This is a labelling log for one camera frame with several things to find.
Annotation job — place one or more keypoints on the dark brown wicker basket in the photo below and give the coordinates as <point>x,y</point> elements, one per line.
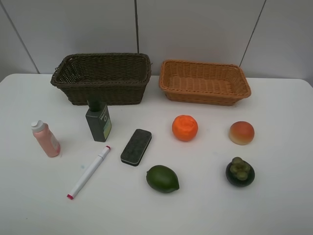
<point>118,78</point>

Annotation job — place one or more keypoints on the red yellow half peach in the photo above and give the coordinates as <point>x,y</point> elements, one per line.
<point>241,133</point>

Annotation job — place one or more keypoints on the black whiteboard eraser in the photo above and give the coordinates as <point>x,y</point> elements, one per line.
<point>136,147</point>

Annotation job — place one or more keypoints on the pink bottle white cap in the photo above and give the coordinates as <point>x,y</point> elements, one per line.
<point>45,138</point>

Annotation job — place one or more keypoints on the white marker red caps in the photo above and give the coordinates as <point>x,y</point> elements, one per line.
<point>88,173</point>

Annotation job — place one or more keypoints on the green lime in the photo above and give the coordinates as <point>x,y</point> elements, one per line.
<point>162,179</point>

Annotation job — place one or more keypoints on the dark mangosteen green top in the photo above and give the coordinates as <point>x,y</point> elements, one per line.
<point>239,173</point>

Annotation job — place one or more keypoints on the orange tangerine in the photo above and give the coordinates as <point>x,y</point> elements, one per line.
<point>184,127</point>

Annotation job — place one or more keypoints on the orange wicker basket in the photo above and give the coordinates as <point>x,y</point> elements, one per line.
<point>204,83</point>

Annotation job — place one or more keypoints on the dark green square bottle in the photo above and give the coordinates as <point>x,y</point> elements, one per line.
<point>98,118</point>

